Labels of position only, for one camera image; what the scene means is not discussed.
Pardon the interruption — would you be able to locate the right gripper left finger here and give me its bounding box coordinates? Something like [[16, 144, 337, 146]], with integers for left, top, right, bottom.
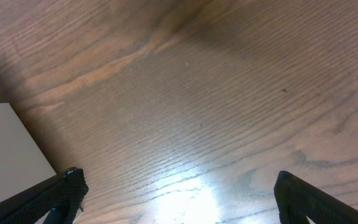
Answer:
[[0, 167, 89, 224]]

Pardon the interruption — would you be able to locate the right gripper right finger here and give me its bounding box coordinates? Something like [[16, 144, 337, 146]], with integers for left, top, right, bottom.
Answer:
[[274, 170, 358, 224]]

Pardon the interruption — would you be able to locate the white cardboard box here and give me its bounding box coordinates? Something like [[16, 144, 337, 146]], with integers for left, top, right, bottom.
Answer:
[[0, 103, 56, 202]]

